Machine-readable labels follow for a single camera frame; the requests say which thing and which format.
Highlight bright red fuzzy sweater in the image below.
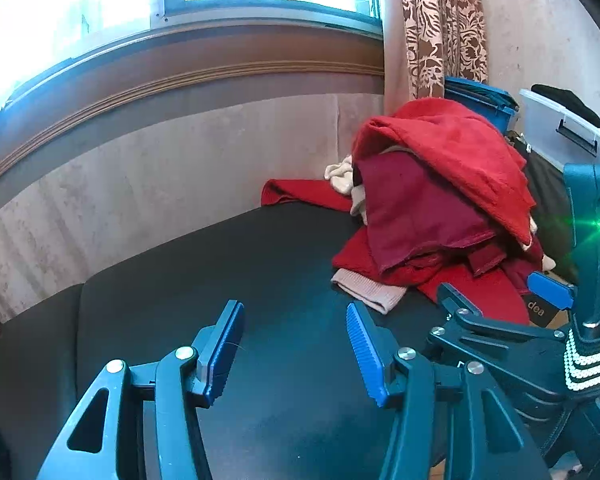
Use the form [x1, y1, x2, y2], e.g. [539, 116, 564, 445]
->
[351, 98, 535, 246]

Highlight dark red garment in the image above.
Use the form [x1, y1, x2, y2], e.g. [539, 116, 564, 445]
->
[260, 178, 546, 326]

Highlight pink ribbed knit garment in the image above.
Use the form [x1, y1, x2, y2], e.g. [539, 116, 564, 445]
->
[330, 269, 406, 314]

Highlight maroon garment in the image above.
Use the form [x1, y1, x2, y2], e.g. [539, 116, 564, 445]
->
[356, 151, 506, 275]

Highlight white plastic storage box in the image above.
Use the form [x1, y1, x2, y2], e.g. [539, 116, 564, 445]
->
[519, 89, 600, 171]

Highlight black garment in box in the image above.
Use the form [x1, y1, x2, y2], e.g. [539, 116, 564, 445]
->
[531, 84, 600, 128]

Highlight blue plastic bin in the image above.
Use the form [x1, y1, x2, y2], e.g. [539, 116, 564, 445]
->
[444, 77, 519, 134]

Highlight cream white garment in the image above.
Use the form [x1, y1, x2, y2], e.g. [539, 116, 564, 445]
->
[324, 155, 367, 224]

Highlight brown floral curtain right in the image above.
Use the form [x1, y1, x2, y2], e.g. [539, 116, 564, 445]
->
[379, 0, 489, 115]

